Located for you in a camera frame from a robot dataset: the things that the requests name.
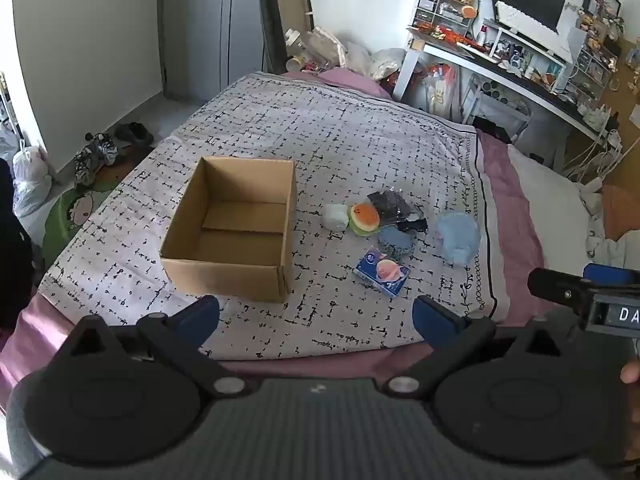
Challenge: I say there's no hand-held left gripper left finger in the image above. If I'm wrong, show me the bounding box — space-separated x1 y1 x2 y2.
52 295 261 401

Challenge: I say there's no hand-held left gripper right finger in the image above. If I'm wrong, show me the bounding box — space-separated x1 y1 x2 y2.
382 295 581 401

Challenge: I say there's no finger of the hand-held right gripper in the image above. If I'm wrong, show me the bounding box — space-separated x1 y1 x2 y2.
582 262 637 287
527 267 593 312

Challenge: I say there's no brown cardboard box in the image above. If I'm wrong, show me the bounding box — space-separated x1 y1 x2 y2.
159 156 296 304

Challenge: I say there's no blue tissue packet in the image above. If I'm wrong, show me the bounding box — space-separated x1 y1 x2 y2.
352 247 412 299

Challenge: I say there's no blue-grey cloth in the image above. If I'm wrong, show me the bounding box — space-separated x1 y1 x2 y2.
378 225 416 260

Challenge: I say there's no light blue plush toy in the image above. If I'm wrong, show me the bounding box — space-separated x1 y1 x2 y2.
433 210 482 265

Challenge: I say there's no orange bun squishy toy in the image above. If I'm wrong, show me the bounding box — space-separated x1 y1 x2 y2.
347 202 382 237

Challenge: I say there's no grey crumpled cloth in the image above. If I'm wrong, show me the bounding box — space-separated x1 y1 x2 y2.
584 230 640 272

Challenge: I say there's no white pillow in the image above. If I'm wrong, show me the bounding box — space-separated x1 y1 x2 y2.
506 144 608 281

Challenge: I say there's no black item in clear bag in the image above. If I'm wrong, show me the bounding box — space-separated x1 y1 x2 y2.
367 189 429 235

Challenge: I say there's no green cartoon rug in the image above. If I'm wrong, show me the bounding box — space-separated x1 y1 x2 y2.
41 160 126 268

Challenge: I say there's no patterned sneaker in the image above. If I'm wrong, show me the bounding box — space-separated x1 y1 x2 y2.
85 132 120 166
74 149 101 187

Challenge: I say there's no dark cloth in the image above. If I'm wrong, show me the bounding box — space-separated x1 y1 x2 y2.
0 159 35 332

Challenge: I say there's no white black-patterned blanket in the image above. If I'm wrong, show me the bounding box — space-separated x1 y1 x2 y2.
37 72 501 362

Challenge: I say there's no tall clear drawer organizer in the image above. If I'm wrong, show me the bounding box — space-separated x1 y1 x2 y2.
567 27 620 102

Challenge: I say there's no white desk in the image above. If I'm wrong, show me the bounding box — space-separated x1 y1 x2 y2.
392 29 626 153

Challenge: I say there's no white tied plastic bag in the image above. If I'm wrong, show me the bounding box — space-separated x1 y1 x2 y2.
11 145 54 218

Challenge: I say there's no snack-filled plastic bag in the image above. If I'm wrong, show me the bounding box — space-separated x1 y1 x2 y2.
422 62 460 113

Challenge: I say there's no white monitor riser shelf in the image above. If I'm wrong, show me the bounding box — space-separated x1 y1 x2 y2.
482 19 572 77

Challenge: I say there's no white crumpled plastic bag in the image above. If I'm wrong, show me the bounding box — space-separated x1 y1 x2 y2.
367 48 407 80

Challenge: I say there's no white keyboard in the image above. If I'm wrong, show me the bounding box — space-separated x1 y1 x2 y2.
494 1 563 37

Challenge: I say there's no clear plastic bag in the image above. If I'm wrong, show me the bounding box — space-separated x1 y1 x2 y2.
305 26 348 70

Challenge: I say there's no grey wardrobe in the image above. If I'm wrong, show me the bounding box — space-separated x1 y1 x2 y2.
157 0 267 103

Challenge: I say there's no clear plastic bottle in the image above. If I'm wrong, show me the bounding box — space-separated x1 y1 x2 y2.
285 29 313 58

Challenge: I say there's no dark leaning board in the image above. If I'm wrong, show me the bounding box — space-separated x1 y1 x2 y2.
256 0 292 76

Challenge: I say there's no leaning cardboard sheet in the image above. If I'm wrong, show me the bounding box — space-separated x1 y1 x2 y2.
270 0 317 46

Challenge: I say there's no white wire cart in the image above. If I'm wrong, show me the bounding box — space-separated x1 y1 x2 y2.
462 74 533 143

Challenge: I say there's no black picture frame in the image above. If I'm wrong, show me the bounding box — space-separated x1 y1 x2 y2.
582 0 623 23

